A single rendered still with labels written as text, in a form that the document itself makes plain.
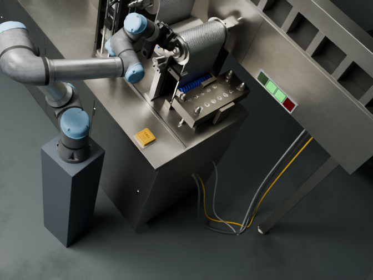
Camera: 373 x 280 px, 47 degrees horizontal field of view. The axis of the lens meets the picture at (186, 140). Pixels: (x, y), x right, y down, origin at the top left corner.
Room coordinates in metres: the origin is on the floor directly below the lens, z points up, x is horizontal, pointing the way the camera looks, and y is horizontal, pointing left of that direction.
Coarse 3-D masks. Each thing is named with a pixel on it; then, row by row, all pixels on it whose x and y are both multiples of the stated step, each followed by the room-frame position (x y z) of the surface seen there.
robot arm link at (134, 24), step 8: (128, 16) 1.20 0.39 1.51; (136, 16) 1.20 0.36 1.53; (128, 24) 1.18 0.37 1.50; (136, 24) 1.18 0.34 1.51; (144, 24) 1.20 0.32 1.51; (152, 24) 1.26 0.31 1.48; (128, 32) 1.17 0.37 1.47; (136, 32) 1.17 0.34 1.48; (144, 32) 1.20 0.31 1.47; (152, 32) 1.24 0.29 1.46; (136, 40) 1.18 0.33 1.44
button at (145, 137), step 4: (140, 132) 1.16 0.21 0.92; (144, 132) 1.17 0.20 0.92; (148, 132) 1.18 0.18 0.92; (136, 136) 1.14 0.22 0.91; (140, 136) 1.14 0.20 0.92; (144, 136) 1.15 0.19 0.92; (148, 136) 1.16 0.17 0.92; (152, 136) 1.17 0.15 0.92; (140, 140) 1.12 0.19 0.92; (144, 140) 1.13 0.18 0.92; (148, 140) 1.14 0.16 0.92; (152, 140) 1.15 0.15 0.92; (144, 144) 1.11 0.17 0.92
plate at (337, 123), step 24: (216, 0) 1.78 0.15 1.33; (240, 0) 1.72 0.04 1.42; (240, 24) 1.70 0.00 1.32; (264, 24) 1.64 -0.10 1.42; (240, 48) 1.67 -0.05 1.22; (264, 48) 1.61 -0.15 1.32; (288, 48) 1.56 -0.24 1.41; (288, 72) 1.54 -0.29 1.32; (312, 72) 1.49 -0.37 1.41; (312, 96) 1.46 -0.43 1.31; (336, 96) 1.42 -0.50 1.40; (312, 120) 1.43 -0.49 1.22; (336, 120) 1.39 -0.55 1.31; (360, 120) 1.35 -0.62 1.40; (336, 144) 1.35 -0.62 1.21; (360, 144) 1.32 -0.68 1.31
